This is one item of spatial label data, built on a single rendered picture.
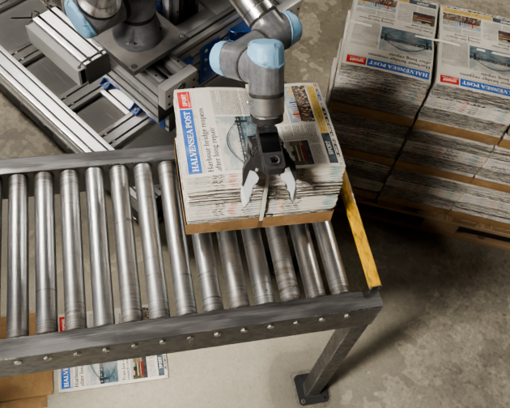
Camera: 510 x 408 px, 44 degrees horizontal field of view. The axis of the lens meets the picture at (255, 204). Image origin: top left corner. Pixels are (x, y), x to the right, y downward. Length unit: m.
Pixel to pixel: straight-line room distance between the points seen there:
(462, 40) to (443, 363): 1.16
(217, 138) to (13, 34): 1.64
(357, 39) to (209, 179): 0.87
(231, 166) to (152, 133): 1.15
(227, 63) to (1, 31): 1.75
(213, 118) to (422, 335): 1.35
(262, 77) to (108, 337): 0.68
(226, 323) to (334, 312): 0.27
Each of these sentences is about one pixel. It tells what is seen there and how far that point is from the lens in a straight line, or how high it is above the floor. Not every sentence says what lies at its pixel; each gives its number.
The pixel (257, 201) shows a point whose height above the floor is 0.93.
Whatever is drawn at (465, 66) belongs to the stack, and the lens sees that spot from 2.16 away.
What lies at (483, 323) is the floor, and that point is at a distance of 2.66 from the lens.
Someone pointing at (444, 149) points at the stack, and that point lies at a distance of 2.30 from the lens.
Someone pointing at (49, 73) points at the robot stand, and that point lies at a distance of 2.80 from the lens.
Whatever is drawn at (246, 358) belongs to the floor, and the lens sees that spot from 2.36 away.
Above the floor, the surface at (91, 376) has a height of 0.01.
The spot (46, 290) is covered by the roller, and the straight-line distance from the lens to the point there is 1.60.
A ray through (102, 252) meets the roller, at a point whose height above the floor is 0.80.
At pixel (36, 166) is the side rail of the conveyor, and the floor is 0.80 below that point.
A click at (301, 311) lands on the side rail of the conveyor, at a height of 0.80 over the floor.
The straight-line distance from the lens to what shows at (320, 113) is 1.59.
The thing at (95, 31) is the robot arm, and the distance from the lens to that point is 1.83.
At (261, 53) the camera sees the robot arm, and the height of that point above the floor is 1.32.
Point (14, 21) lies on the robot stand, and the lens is 3.04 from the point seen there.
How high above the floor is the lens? 2.23
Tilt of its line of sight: 58 degrees down
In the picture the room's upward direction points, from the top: 11 degrees clockwise
